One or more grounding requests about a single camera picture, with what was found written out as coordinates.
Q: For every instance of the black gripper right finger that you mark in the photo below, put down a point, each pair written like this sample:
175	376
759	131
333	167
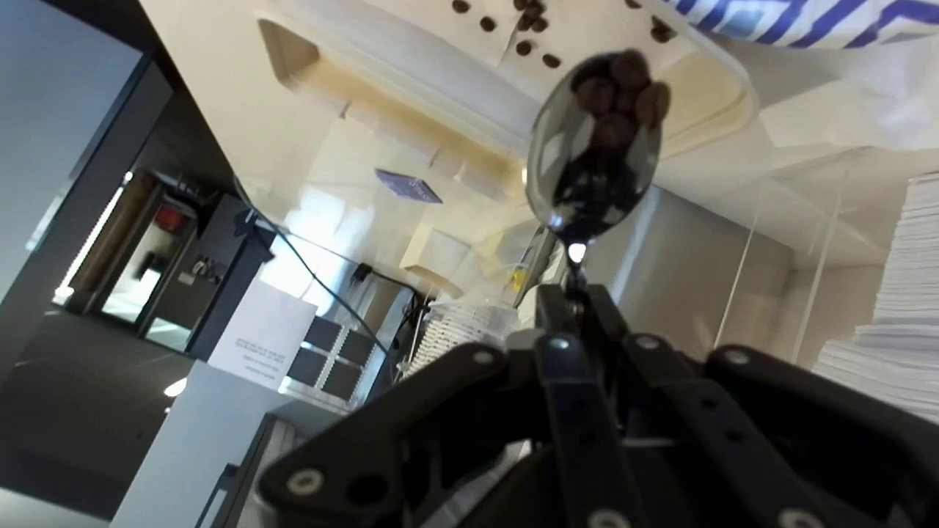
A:
765	428

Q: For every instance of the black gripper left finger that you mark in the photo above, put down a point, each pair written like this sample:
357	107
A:
429	428

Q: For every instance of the metal spoon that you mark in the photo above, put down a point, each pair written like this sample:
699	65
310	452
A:
572	185

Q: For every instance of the brown coffee beans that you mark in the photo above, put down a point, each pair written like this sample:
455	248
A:
618	98

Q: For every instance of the blue patterned paper plate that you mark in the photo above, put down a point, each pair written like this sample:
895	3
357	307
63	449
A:
801	19

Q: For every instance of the small beige open box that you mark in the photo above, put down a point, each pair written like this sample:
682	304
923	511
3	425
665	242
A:
442	258

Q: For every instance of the white napkin stack holder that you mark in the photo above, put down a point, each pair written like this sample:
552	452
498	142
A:
910	313

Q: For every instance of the white sign dark squares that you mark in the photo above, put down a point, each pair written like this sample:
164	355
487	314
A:
264	337

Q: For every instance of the small blue packet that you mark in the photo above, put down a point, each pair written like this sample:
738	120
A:
408	185

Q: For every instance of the black machine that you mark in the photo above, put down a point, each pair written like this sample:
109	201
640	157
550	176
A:
195	273

